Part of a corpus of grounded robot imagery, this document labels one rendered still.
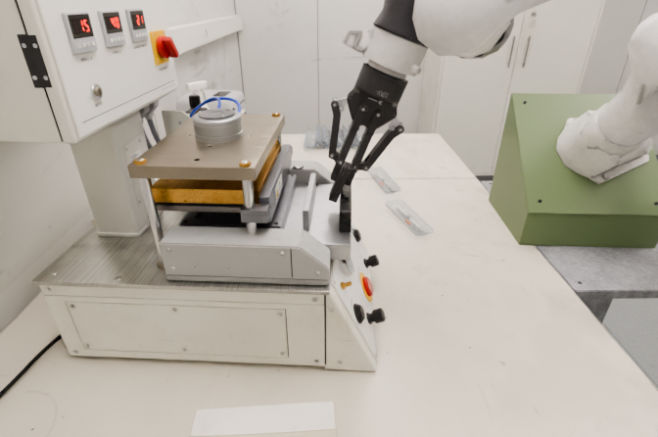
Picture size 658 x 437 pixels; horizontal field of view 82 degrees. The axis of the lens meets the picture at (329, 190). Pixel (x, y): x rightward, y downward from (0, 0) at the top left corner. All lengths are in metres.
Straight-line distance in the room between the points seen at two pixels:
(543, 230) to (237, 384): 0.80
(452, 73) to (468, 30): 2.36
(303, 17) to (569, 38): 1.81
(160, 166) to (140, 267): 0.19
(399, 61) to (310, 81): 2.56
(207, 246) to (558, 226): 0.85
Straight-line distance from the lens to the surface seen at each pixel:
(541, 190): 1.09
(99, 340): 0.79
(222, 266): 0.60
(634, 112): 0.98
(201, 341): 0.71
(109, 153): 0.72
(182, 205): 0.64
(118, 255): 0.74
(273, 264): 0.58
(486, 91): 2.93
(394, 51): 0.58
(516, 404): 0.75
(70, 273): 0.74
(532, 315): 0.90
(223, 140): 0.64
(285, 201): 0.68
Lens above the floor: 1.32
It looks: 27 degrees down
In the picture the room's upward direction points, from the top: straight up
